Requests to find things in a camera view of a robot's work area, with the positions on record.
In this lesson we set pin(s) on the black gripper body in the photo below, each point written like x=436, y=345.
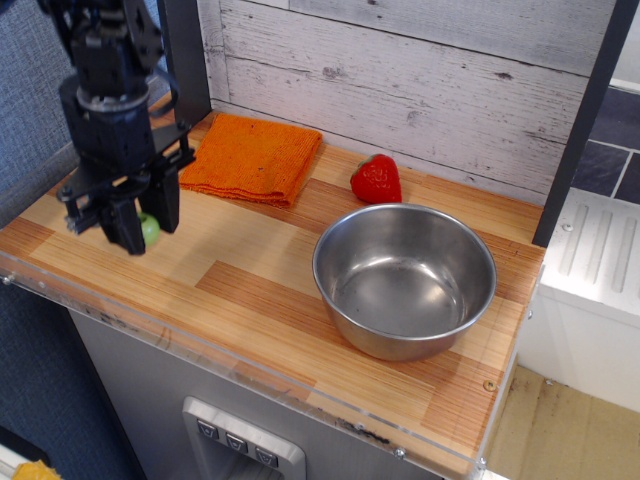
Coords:
x=118, y=151

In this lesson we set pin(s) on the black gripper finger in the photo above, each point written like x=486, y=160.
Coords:
x=120, y=222
x=161, y=199

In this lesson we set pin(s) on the stainless steel bowl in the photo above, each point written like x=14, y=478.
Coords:
x=403, y=282

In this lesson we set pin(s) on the green handled grey spatula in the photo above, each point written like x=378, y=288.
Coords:
x=150, y=228

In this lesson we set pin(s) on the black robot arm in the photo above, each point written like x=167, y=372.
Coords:
x=114, y=46

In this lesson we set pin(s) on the clear acrylic table edge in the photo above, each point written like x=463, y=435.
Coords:
x=278, y=339

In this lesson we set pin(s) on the orange folded cloth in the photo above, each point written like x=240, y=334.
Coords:
x=251, y=159

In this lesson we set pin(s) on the grey cabinet with dispenser panel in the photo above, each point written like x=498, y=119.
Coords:
x=188, y=417

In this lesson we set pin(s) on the red toy strawberry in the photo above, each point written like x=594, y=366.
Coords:
x=377, y=181

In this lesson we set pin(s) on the yellow object bottom left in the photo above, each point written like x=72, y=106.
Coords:
x=35, y=471

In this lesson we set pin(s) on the white ribbed box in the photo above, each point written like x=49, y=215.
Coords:
x=582, y=328

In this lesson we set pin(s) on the dark grey right post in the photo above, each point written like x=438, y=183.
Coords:
x=606, y=61

